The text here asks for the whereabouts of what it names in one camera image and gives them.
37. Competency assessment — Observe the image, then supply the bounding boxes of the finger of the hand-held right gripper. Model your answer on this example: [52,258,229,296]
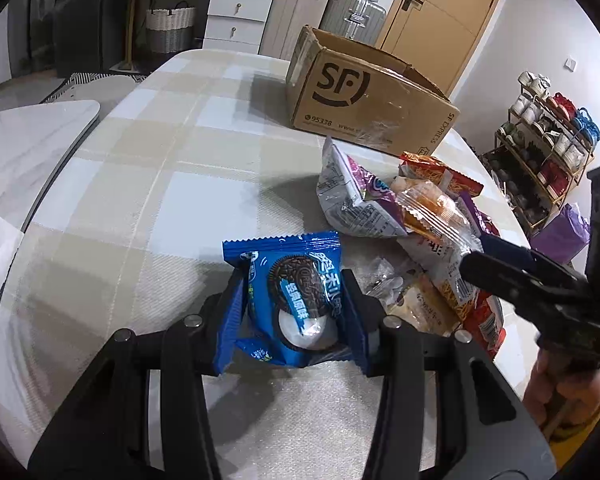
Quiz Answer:
[480,234,588,286]
[459,251,597,322]

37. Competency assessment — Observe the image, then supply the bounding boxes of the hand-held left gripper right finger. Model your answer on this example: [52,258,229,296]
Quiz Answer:
[339,269,566,480]

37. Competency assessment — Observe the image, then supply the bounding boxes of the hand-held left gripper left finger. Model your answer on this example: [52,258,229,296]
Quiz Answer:
[27,269,247,480]

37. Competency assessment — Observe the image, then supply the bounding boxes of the blue cookie packet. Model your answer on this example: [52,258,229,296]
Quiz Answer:
[222,231,356,368]

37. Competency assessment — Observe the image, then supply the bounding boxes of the orange clear-wrapped pastry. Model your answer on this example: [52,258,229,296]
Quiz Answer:
[395,180,483,256]

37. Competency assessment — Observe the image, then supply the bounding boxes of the purple silver chip bag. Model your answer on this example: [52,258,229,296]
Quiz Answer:
[316,136,411,238]

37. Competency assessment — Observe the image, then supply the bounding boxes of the brown cardboard box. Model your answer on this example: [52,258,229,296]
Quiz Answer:
[285,25,461,157]

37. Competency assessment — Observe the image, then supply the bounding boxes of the person's right hand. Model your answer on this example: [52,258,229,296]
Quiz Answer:
[522,347,600,443]

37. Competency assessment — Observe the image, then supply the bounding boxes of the red yellow noodle snack bag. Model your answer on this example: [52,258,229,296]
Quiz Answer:
[400,235,507,361]

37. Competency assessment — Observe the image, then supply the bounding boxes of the small purple snack packet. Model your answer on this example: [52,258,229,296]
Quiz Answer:
[455,192,502,241]

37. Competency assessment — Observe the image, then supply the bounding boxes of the clear candy packet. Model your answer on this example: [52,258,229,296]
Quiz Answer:
[365,255,416,306]

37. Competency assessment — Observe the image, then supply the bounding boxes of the beige pastry packet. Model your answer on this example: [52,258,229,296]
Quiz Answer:
[384,275,462,337]

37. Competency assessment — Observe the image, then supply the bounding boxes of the metal shoe rack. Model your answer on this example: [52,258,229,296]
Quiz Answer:
[480,72,600,236]

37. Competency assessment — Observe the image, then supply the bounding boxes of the red orange snack packet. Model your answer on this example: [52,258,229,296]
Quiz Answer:
[399,151,485,198]

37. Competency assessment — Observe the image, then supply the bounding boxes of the plaid tablecloth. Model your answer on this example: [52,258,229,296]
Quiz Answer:
[0,50,531,480]

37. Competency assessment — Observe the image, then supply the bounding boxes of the wooden door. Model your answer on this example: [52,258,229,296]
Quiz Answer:
[375,0,513,97]

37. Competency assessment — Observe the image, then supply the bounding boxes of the black white patterned rug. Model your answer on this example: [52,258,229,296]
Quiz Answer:
[40,67,151,106]

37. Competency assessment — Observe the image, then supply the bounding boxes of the silver suitcase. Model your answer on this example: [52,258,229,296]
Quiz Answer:
[320,0,387,46]

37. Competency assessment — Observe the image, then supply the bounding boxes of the woven laundry basket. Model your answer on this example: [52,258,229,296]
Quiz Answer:
[145,2,197,55]

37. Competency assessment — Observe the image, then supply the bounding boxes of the beige suitcase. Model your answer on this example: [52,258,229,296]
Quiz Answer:
[260,0,333,61]

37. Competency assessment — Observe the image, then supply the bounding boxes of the white drawer cabinet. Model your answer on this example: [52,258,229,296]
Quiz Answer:
[117,0,276,56]

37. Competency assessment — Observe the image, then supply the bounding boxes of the dark grey fridge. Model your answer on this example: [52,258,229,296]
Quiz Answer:
[30,0,131,78]

